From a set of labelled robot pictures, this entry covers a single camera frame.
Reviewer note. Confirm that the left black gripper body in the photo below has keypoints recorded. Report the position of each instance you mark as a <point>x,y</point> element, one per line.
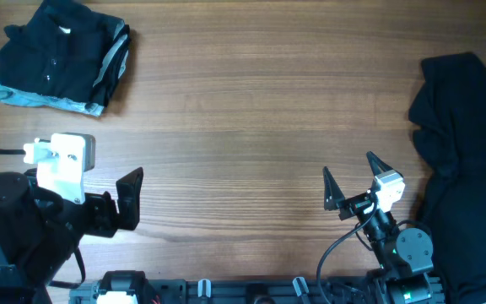
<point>100,216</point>

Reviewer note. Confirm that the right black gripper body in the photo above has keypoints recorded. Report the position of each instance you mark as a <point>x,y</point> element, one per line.
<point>357,203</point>

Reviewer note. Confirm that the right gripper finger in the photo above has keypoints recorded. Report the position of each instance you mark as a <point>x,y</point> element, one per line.
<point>377,166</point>
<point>333,196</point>

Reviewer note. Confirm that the black polo shirt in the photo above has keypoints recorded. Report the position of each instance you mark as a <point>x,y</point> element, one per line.
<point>58,53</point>

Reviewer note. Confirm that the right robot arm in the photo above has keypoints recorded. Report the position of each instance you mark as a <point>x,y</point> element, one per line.
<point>402,249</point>

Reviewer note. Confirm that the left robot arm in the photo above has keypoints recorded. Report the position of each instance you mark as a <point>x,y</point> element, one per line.
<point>40,232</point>

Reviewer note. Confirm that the black shirt pile right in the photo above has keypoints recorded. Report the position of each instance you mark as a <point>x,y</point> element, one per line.
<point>450,111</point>

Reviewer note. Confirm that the folded grey garment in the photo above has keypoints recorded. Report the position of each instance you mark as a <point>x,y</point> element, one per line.
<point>14,97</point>

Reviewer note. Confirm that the folded black grey-trimmed shirt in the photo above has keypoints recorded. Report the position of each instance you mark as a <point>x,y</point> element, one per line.
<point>113,64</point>

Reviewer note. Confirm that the right white rail clip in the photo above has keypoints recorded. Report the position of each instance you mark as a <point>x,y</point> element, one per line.
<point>301,288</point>

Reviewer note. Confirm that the white rail clip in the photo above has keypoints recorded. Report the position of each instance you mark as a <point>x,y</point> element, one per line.
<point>301,288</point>
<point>204,289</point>

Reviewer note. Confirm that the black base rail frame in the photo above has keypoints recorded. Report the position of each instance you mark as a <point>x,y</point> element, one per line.
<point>336,289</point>

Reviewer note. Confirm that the left white rail clip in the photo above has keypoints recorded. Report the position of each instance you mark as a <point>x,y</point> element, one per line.
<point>204,289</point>

